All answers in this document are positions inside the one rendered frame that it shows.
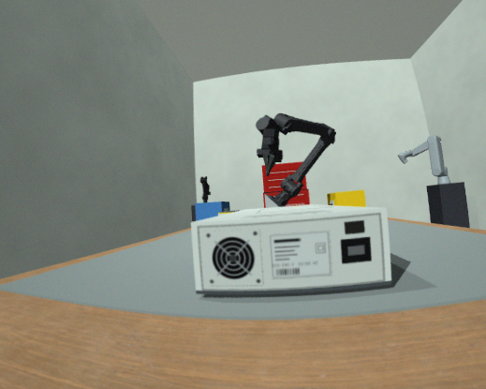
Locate blue open-top box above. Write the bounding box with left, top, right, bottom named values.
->
left=195, top=202, right=230, bottom=221

